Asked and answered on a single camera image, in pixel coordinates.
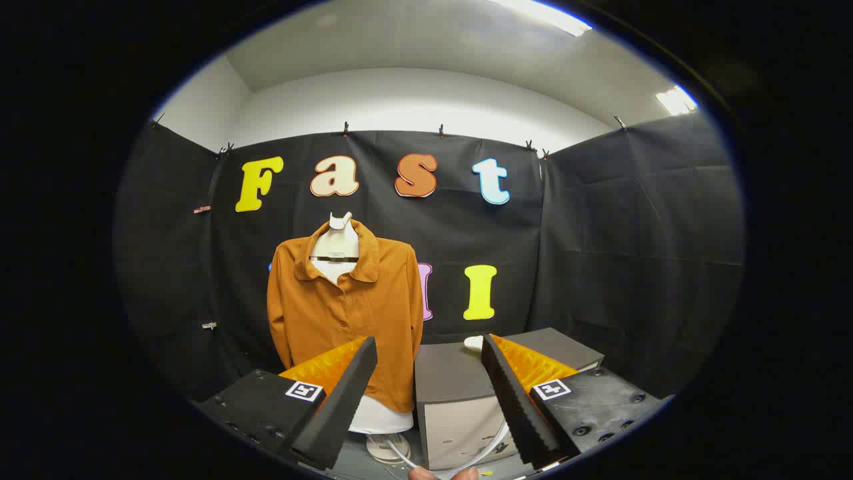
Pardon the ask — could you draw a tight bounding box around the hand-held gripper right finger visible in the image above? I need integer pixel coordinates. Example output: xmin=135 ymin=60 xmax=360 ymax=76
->
xmin=481 ymin=333 xmax=667 ymax=469

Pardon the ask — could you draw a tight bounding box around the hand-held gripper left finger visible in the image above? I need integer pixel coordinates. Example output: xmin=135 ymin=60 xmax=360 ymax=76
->
xmin=199 ymin=337 xmax=378 ymax=471

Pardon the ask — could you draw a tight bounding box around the orange button shirt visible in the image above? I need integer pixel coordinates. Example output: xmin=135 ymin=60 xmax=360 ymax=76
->
xmin=267 ymin=219 xmax=425 ymax=414

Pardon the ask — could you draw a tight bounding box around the grey drawer cabinet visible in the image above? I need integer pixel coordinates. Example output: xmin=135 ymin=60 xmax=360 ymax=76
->
xmin=413 ymin=327 xmax=606 ymax=471

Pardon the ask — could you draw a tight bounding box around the white mannequin torso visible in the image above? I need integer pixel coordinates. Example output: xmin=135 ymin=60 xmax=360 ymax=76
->
xmin=310 ymin=211 xmax=415 ymax=465

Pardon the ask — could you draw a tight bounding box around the black backdrop cloth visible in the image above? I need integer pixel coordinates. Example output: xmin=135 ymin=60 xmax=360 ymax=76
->
xmin=113 ymin=110 xmax=746 ymax=407

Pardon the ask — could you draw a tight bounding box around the square ceiling light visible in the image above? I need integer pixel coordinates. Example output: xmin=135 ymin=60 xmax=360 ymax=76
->
xmin=655 ymin=85 xmax=698 ymax=116

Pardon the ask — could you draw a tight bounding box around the long ceiling light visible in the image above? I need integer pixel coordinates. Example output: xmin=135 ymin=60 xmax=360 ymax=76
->
xmin=490 ymin=0 xmax=594 ymax=37

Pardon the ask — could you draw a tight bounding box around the thin white cable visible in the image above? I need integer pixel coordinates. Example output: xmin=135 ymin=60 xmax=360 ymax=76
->
xmin=383 ymin=420 xmax=510 ymax=477

